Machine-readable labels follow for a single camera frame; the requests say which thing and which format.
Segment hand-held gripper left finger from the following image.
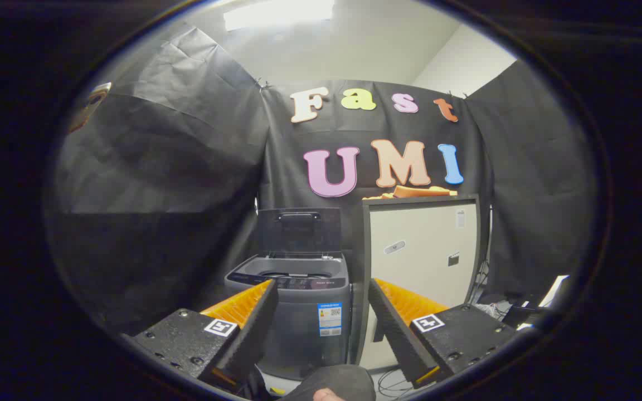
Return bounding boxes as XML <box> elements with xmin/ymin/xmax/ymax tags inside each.
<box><xmin>122</xmin><ymin>278</ymin><xmax>280</xmax><ymax>388</ymax></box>

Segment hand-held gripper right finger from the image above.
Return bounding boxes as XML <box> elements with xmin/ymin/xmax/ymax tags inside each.
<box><xmin>367</xmin><ymin>277</ymin><xmax>518</xmax><ymax>389</ymax></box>

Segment orange shirt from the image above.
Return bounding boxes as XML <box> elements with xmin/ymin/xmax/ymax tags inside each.
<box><xmin>362</xmin><ymin>185</ymin><xmax>458</xmax><ymax>201</ymax></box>

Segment grey washing machine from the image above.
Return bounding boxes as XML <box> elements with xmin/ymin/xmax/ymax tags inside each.
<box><xmin>225</xmin><ymin>252</ymin><xmax>351</xmax><ymax>380</ymax></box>

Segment black backdrop cloth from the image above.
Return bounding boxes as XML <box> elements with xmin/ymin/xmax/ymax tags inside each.
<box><xmin>48</xmin><ymin>25</ymin><xmax>597</xmax><ymax>335</ymax></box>

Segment dark cables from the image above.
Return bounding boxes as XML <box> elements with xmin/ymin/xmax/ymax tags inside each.
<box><xmin>377</xmin><ymin>368</ymin><xmax>417</xmax><ymax>399</ymax></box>

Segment person's dark grey clothing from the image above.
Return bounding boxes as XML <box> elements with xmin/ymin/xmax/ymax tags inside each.
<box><xmin>279</xmin><ymin>365</ymin><xmax>376</xmax><ymax>401</ymax></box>

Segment beige cabinet with dark frame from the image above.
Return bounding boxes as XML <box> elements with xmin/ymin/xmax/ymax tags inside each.
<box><xmin>353</xmin><ymin>194</ymin><xmax>482</xmax><ymax>371</ymax></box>

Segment black device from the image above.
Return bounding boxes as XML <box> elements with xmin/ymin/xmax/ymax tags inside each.
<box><xmin>502</xmin><ymin>304</ymin><xmax>544</xmax><ymax>329</ymax></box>

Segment round orange white object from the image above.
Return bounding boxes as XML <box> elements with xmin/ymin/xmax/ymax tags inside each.
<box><xmin>67</xmin><ymin>82</ymin><xmax>113</xmax><ymax>134</ymax></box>

